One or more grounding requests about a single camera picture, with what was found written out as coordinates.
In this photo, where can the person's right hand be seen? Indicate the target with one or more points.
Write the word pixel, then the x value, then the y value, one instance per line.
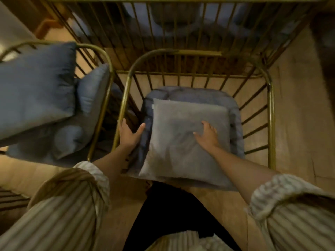
pixel 209 139

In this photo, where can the person's left hand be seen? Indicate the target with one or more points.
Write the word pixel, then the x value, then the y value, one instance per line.
pixel 128 138

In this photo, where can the person's left thumb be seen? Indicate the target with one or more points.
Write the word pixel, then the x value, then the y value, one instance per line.
pixel 139 129

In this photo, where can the person's right thumb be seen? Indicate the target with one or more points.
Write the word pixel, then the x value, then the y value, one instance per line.
pixel 197 135

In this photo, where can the grey square pillow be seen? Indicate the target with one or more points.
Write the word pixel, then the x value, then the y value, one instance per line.
pixel 178 151

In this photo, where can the person's left forearm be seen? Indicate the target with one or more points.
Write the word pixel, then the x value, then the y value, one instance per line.
pixel 112 162

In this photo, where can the person's right forearm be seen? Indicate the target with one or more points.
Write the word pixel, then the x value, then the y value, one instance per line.
pixel 240 172

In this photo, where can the blue quilted seat cushion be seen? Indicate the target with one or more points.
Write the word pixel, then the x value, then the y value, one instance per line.
pixel 91 88
pixel 235 120
pixel 136 20

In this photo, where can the black trousers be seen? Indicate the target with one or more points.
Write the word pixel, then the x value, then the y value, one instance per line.
pixel 167 209

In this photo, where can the blue square pillow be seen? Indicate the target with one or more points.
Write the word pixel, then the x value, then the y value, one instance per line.
pixel 34 88

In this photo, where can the striped beige shirt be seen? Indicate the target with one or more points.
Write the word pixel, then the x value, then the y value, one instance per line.
pixel 60 211

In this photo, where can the wooden furniture piece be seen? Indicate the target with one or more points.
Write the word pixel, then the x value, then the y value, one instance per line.
pixel 44 24

